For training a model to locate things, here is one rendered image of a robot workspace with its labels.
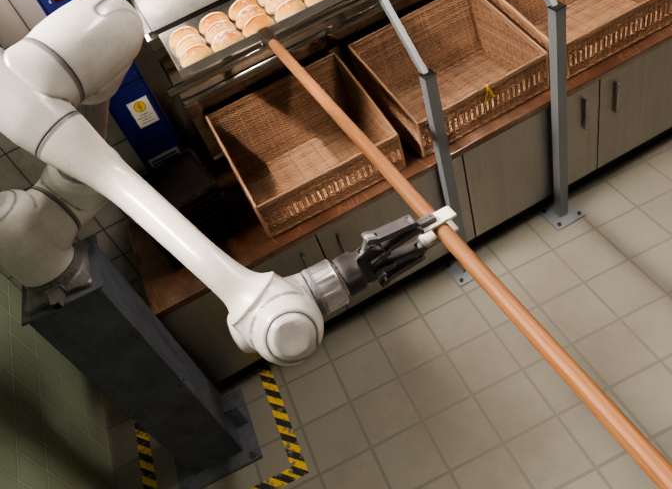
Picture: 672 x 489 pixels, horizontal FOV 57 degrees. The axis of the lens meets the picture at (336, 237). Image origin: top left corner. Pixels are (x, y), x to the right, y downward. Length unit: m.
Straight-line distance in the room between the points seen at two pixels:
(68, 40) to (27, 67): 0.08
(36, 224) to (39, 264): 0.10
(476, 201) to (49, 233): 1.54
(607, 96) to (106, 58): 1.94
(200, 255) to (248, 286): 0.09
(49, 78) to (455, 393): 1.70
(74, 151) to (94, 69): 0.15
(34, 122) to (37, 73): 0.08
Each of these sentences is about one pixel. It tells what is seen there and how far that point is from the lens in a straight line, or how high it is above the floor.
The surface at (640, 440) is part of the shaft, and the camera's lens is 0.90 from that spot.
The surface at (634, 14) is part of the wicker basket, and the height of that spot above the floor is 0.70.
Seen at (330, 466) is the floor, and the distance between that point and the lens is 2.28.
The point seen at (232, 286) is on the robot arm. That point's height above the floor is 1.38.
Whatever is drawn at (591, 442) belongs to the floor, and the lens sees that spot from 2.21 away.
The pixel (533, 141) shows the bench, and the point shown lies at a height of 0.43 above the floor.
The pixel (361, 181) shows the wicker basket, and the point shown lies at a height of 0.62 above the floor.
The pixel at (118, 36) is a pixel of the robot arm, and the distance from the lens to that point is 1.18.
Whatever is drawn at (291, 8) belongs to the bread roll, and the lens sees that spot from 1.97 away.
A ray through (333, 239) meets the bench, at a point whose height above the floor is 0.48.
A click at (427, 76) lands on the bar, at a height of 0.95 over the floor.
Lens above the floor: 2.01
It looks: 44 degrees down
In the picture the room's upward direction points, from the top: 22 degrees counter-clockwise
